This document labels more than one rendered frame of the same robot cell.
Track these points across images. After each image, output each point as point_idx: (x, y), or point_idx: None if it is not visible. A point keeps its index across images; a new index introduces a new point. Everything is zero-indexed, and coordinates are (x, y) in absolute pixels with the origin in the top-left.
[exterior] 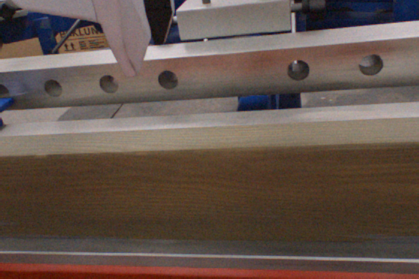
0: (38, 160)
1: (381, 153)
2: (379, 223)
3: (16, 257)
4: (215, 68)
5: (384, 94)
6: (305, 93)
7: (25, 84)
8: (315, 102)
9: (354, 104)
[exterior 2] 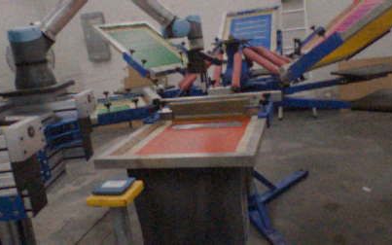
0: (191, 103)
1: (229, 101)
2: (230, 110)
3: (186, 117)
4: (214, 99)
5: (313, 147)
6: (271, 146)
7: (176, 102)
8: (275, 150)
9: (296, 151)
